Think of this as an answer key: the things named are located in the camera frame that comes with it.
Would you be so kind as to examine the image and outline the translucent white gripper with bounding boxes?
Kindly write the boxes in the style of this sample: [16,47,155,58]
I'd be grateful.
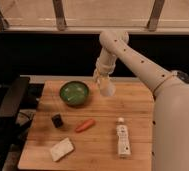
[93,69,110,83]

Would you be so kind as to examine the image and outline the white ceramic cup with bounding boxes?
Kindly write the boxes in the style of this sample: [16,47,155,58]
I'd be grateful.
[99,78,115,96]

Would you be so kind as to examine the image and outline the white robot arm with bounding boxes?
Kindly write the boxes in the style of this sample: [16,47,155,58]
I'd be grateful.
[94,30,189,171]

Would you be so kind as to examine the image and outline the green bowl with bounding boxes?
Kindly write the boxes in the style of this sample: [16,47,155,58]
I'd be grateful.
[59,81,89,106]

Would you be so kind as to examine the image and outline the orange carrot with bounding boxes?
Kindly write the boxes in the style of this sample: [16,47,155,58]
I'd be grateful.
[75,119,95,133]

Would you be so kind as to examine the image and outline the small black cube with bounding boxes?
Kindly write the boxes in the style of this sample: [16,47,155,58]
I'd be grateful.
[51,114,63,128]

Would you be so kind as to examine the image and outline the white tube bottle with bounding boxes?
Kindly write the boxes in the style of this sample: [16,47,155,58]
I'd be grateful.
[116,117,131,158]

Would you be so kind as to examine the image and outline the wooden cutting board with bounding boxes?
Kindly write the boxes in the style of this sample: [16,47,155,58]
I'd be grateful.
[18,80,153,171]

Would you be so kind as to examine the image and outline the grey round dish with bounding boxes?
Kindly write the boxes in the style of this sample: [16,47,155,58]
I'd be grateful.
[172,70,189,84]

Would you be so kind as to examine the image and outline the black office chair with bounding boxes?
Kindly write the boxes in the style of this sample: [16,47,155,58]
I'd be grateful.
[0,63,45,171]

